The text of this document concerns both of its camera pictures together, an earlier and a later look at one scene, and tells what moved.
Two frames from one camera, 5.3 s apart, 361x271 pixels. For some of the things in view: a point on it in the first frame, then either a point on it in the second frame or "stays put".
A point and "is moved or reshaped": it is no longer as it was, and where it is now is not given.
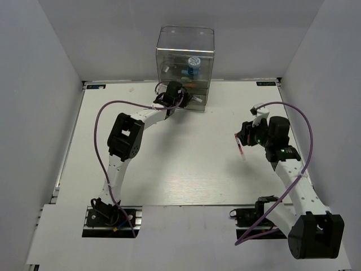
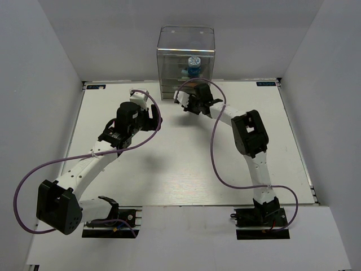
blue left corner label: x=97 y=86 stays put
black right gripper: x=247 y=130 -> x=191 y=97
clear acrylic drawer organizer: x=185 y=54 stays put
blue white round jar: x=194 y=64 stays put
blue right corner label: x=265 y=83 stays put
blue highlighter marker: x=193 y=73 is moved or reshaped
